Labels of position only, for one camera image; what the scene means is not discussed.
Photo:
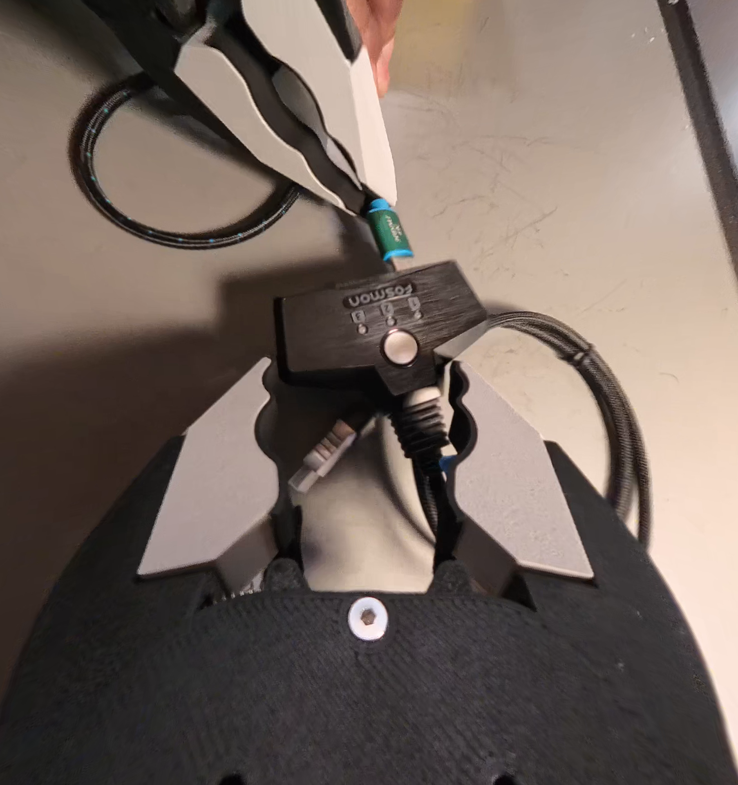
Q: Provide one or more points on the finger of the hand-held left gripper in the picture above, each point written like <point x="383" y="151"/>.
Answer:
<point x="234" y="104"/>
<point x="357" y="110"/>

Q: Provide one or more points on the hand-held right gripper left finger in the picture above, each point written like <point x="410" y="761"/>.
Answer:
<point x="216" y="490"/>

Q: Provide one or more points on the dark grey desk panel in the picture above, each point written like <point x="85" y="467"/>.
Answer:
<point x="712" y="92"/>

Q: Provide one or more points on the person's left hand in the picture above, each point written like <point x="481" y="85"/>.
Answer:
<point x="378" y="30"/>

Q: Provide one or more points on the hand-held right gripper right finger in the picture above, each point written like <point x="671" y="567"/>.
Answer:
<point x="516" y="490"/>

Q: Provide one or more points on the black hdmi switch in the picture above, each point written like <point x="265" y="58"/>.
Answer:
<point x="332" y="337"/>

